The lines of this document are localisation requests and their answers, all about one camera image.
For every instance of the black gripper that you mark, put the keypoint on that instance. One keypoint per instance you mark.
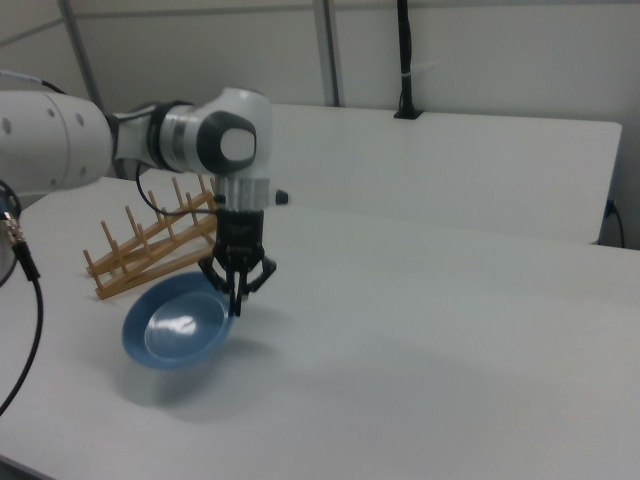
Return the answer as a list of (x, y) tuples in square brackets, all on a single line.
[(241, 232)]

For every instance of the blue plate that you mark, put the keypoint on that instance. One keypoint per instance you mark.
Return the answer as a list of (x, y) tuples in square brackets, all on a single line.
[(170, 345)]

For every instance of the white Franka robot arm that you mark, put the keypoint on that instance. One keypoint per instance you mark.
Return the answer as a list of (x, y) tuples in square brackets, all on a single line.
[(50, 140)]

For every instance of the wooden plate rack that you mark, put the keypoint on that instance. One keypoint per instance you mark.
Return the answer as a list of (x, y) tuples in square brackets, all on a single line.
[(112, 286)]

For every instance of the white zip tie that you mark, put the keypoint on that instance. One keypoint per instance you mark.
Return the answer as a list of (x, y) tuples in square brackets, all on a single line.
[(420, 68)]

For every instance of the black camera pole with clamp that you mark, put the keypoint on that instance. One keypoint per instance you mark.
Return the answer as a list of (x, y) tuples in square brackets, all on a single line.
[(404, 50)]

